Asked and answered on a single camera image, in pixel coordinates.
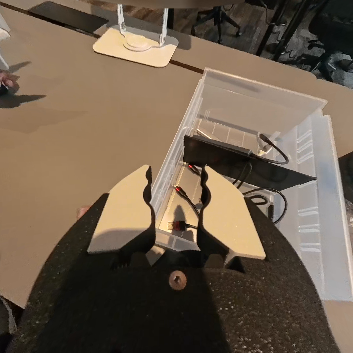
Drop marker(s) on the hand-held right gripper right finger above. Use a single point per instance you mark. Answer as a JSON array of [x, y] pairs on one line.
[[231, 220]]

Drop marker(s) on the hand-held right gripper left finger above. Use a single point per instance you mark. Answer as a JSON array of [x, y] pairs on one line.
[[124, 217]]

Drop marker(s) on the clear plastic bin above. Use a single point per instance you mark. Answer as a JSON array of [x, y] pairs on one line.
[[322, 220]]

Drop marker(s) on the person's right hand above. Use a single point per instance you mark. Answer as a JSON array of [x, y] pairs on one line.
[[83, 211]]

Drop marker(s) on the black divider panel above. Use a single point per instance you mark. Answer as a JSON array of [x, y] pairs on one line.
[[220, 154]]

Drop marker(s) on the white document stand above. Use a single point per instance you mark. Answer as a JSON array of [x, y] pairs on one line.
[[143, 55]]

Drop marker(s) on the black office chair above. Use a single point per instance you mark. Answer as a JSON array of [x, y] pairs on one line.
[[217, 16], [331, 27]]

